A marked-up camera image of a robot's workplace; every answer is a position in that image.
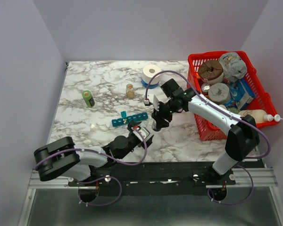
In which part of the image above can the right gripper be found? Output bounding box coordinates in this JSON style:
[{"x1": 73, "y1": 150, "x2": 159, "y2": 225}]
[{"x1": 151, "y1": 98, "x2": 178, "y2": 129}]

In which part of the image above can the white pill bottle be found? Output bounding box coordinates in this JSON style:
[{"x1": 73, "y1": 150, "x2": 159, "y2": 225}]
[{"x1": 151, "y1": 121, "x2": 162, "y2": 132}]

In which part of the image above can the teal weekly pill organizer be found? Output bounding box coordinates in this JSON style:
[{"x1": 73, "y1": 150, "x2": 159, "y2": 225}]
[{"x1": 111, "y1": 111, "x2": 149, "y2": 127}]

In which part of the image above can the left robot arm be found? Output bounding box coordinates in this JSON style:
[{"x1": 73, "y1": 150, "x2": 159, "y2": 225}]
[{"x1": 33, "y1": 121, "x2": 154, "y2": 186}]

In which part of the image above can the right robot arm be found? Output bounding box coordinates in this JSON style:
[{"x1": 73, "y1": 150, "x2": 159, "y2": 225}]
[{"x1": 144, "y1": 79, "x2": 260, "y2": 185}]

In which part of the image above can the amber glass pill jar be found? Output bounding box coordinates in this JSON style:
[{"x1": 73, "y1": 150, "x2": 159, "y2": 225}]
[{"x1": 126, "y1": 84, "x2": 135, "y2": 99}]

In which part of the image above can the blue tape roll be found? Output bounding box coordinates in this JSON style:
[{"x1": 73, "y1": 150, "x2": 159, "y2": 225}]
[{"x1": 141, "y1": 80, "x2": 159, "y2": 89}]

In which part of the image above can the red plastic basket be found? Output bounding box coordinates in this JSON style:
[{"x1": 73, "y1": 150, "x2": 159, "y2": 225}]
[{"x1": 188, "y1": 51, "x2": 277, "y2": 141}]

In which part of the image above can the white toilet paper roll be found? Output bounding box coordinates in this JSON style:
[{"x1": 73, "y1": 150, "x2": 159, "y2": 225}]
[{"x1": 141, "y1": 64, "x2": 162, "y2": 85}]

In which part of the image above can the green pill bottle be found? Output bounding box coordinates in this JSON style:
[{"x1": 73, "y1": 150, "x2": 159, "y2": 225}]
[{"x1": 82, "y1": 90, "x2": 95, "y2": 108}]

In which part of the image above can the silver can top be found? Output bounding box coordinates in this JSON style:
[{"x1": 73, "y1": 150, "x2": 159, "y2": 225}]
[{"x1": 201, "y1": 83, "x2": 211, "y2": 95}]

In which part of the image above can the grey paper roll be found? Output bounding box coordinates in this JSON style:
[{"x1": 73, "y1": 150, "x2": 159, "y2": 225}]
[{"x1": 208, "y1": 83, "x2": 231, "y2": 105}]

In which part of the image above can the brown paper roll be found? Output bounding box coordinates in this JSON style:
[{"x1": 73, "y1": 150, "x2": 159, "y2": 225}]
[{"x1": 198, "y1": 60, "x2": 224, "y2": 85}]

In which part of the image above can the green round object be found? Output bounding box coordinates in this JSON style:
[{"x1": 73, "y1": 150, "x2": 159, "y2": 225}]
[{"x1": 227, "y1": 107, "x2": 240, "y2": 114}]

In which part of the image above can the blue cardboard box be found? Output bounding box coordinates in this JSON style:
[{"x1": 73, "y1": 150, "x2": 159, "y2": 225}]
[{"x1": 227, "y1": 79, "x2": 256, "y2": 110}]

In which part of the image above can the grey crumpled printed bag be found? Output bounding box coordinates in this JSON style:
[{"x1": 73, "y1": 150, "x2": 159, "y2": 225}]
[{"x1": 219, "y1": 52, "x2": 247, "y2": 82}]

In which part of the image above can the cream squeeze bottle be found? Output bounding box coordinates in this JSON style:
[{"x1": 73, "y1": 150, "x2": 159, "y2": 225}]
[{"x1": 238, "y1": 109, "x2": 283, "y2": 123}]

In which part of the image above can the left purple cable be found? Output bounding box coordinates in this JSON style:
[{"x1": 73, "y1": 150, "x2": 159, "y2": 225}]
[{"x1": 34, "y1": 127, "x2": 149, "y2": 207}]

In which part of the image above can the purple cable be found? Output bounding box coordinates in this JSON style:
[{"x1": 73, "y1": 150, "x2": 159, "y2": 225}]
[
  {"x1": 144, "y1": 70, "x2": 272, "y2": 205},
  {"x1": 34, "y1": 127, "x2": 149, "y2": 207}
]

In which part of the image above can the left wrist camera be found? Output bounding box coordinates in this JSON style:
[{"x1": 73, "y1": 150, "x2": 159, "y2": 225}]
[{"x1": 133, "y1": 127, "x2": 153, "y2": 142}]

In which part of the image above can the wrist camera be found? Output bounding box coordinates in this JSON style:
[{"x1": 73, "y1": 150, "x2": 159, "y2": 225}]
[
  {"x1": 143, "y1": 94, "x2": 159, "y2": 111},
  {"x1": 133, "y1": 127, "x2": 153, "y2": 142}
]

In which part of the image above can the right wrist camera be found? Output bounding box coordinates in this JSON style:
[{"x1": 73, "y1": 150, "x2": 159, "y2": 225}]
[{"x1": 143, "y1": 94, "x2": 159, "y2": 111}]

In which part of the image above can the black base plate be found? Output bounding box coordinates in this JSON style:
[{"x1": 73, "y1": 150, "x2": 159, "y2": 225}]
[{"x1": 39, "y1": 161, "x2": 267, "y2": 196}]

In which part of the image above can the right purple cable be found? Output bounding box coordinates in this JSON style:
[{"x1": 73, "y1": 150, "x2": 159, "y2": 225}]
[{"x1": 144, "y1": 70, "x2": 272, "y2": 205}]

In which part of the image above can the aluminium rail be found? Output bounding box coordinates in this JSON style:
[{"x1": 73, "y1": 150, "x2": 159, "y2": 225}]
[{"x1": 28, "y1": 168, "x2": 278, "y2": 189}]

